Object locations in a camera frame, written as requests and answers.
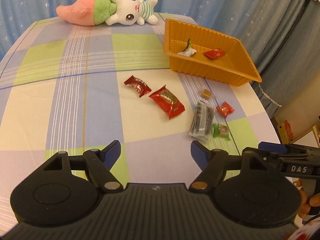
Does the green candy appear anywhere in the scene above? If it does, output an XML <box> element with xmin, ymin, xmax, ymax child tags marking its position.
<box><xmin>213</xmin><ymin>124</ymin><xmax>230</xmax><ymax>140</ymax></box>

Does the white green snack pouch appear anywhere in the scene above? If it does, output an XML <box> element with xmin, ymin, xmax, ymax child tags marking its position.
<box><xmin>178</xmin><ymin>39</ymin><xmax>197</xmax><ymax>57</ymax></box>

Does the hand holding other gripper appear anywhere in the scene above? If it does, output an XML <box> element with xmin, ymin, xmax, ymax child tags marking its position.
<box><xmin>294</xmin><ymin>179</ymin><xmax>311</xmax><ymax>218</ymax></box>

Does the black clear snack packet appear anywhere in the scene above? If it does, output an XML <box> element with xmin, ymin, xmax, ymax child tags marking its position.
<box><xmin>189</xmin><ymin>101</ymin><xmax>215</xmax><ymax>141</ymax></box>

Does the small red candy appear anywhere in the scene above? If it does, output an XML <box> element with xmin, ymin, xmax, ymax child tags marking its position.
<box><xmin>216</xmin><ymin>101</ymin><xmax>234</xmax><ymax>119</ymax></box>

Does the clear wrapped brown candy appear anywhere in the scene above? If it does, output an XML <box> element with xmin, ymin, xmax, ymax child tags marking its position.
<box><xmin>199</xmin><ymin>88</ymin><xmax>214</xmax><ymax>100</ymax></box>

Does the large red snack packet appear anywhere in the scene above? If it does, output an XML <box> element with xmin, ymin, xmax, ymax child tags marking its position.
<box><xmin>149</xmin><ymin>85</ymin><xmax>185</xmax><ymax>120</ymax></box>

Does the checkered tablecloth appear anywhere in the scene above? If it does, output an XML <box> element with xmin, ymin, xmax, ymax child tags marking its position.
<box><xmin>1</xmin><ymin>13</ymin><xmax>278</xmax><ymax>232</ymax></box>

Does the red twisted candy wrapper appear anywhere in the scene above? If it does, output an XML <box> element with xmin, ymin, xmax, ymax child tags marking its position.
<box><xmin>124</xmin><ymin>75</ymin><xmax>152</xmax><ymax>98</ymax></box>

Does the orange plastic basket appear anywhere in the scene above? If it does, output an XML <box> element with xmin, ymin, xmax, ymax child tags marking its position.
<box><xmin>163</xmin><ymin>19</ymin><xmax>262</xmax><ymax>86</ymax></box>

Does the red snack in basket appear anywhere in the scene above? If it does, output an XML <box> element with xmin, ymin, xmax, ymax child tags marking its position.
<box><xmin>203</xmin><ymin>48</ymin><xmax>226</xmax><ymax>60</ymax></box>

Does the blue star curtain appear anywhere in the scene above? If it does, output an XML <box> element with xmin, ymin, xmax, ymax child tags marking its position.
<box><xmin>1</xmin><ymin>0</ymin><xmax>319</xmax><ymax>116</ymax></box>

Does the pink green bunny plush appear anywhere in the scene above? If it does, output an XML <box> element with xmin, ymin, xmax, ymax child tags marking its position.
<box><xmin>56</xmin><ymin>0</ymin><xmax>158</xmax><ymax>26</ymax></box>

